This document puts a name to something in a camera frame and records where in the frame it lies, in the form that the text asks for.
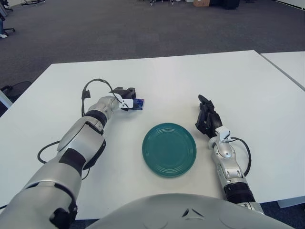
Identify blue gum box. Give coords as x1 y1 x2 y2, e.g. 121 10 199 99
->
132 98 146 111

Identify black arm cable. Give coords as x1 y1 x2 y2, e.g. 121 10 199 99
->
230 137 252 177
37 78 124 181

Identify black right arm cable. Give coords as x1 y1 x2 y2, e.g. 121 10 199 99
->
230 137 252 177

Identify grey robot torso shell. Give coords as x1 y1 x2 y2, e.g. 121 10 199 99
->
85 193 296 229

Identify white table leg post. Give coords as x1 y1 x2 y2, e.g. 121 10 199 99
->
0 90 13 112

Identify black office chair base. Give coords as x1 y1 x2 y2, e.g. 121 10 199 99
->
0 26 16 39

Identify green ribbed plate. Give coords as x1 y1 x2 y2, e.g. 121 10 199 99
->
142 122 197 178

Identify black floor stand base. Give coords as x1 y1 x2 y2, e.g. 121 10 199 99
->
20 0 46 6

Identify black office chair casters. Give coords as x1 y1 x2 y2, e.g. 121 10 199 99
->
149 0 177 5

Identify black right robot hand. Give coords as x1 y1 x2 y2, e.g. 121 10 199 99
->
194 94 224 139

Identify black bulky background object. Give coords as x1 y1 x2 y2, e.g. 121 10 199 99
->
209 0 240 10

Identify white table frame beam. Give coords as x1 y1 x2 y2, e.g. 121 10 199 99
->
277 195 305 209

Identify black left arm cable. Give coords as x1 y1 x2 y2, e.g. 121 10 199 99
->
37 78 124 181

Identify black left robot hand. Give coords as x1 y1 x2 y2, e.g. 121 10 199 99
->
109 87 144 112

